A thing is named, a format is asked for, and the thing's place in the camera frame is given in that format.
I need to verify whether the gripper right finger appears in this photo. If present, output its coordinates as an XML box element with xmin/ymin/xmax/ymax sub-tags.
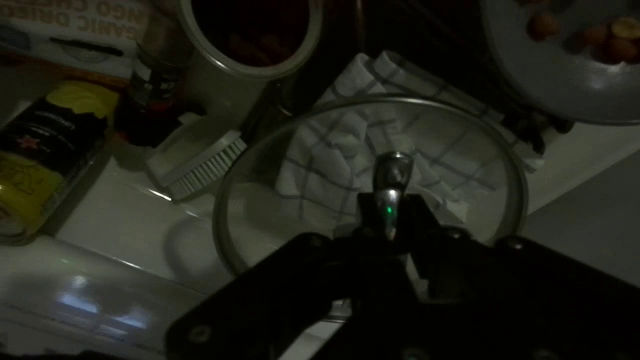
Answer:
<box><xmin>394</xmin><ymin>193</ymin><xmax>640</xmax><ymax>360</ymax></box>

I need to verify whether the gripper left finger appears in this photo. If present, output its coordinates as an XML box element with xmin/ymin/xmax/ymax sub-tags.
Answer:
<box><xmin>165</xmin><ymin>194</ymin><xmax>403</xmax><ymax>360</ymax></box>

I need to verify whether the glass lid with metal knob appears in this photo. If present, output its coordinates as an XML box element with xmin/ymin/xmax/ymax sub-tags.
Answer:
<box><xmin>212</xmin><ymin>95</ymin><xmax>530</xmax><ymax>321</ymax></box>

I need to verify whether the white checked dish towel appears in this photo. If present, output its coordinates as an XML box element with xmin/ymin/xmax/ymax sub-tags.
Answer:
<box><xmin>275</xmin><ymin>50</ymin><xmax>546</xmax><ymax>236</ymax></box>

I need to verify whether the white scrub brush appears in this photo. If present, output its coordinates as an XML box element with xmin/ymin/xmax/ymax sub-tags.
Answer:
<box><xmin>145</xmin><ymin>112</ymin><xmax>249</xmax><ymax>202</ymax></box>

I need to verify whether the white glossy cylinder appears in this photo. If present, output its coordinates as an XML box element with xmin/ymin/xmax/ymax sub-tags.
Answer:
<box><xmin>0</xmin><ymin>235</ymin><xmax>207</xmax><ymax>360</ymax></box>

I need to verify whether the dark spice jar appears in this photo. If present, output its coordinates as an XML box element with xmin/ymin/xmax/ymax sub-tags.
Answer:
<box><xmin>115</xmin><ymin>10</ymin><xmax>197</xmax><ymax>149</ymax></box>

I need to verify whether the printed cardboard box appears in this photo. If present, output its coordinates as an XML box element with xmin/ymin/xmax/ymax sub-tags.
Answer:
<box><xmin>0</xmin><ymin>0</ymin><xmax>152</xmax><ymax>81</ymax></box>

